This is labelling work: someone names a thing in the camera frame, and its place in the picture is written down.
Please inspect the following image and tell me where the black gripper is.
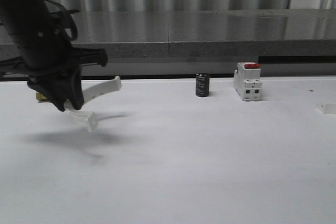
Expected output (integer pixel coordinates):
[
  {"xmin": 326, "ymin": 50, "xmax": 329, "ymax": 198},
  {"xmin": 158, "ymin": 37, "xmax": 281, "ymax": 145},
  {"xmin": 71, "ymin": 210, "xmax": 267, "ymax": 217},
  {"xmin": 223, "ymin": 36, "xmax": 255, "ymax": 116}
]
[{"xmin": 27, "ymin": 48, "xmax": 108, "ymax": 112}]

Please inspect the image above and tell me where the white half-ring pipe clamp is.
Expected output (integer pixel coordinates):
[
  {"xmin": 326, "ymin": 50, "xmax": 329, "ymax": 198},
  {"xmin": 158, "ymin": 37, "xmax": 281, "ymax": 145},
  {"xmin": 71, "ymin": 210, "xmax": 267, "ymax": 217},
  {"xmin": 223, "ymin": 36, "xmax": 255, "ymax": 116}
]
[{"xmin": 64, "ymin": 76, "xmax": 122, "ymax": 132}]

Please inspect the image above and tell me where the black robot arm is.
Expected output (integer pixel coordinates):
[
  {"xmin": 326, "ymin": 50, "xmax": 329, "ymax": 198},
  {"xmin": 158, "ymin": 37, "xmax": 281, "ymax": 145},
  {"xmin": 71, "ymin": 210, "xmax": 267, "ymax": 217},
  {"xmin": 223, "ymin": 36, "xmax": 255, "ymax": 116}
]
[{"xmin": 1, "ymin": 0, "xmax": 108, "ymax": 111}]

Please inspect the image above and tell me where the brass valve red handwheel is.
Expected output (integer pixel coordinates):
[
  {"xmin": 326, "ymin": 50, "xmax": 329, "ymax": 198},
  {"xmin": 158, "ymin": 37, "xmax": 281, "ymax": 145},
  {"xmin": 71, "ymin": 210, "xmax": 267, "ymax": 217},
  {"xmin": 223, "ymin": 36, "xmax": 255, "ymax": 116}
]
[{"xmin": 35, "ymin": 92, "xmax": 50, "ymax": 102}]

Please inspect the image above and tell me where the black cylindrical capacitor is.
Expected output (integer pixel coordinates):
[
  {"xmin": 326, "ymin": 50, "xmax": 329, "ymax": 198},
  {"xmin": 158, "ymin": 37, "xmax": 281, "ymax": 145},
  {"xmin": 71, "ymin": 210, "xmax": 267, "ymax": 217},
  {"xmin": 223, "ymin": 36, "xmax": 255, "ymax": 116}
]
[{"xmin": 195, "ymin": 73, "xmax": 210, "ymax": 97}]

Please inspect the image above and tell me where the grey stone counter ledge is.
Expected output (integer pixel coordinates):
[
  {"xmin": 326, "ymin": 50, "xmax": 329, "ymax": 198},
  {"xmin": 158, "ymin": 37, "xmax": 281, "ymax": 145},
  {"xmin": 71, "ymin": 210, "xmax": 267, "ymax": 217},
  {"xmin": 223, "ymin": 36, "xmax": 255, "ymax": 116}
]
[{"xmin": 0, "ymin": 8, "xmax": 336, "ymax": 60}]

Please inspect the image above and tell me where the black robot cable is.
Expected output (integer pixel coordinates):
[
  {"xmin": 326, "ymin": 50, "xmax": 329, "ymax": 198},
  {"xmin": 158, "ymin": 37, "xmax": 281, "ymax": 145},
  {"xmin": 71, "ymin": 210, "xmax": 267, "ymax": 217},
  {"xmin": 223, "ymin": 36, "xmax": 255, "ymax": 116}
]
[{"xmin": 43, "ymin": 0, "xmax": 79, "ymax": 41}]

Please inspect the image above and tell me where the white circuit breaker red switch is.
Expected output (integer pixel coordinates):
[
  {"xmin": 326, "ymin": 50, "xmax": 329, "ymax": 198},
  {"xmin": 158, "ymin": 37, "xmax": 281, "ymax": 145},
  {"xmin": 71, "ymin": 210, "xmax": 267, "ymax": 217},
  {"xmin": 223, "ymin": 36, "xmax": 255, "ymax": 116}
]
[{"xmin": 234, "ymin": 62, "xmax": 262, "ymax": 101}]

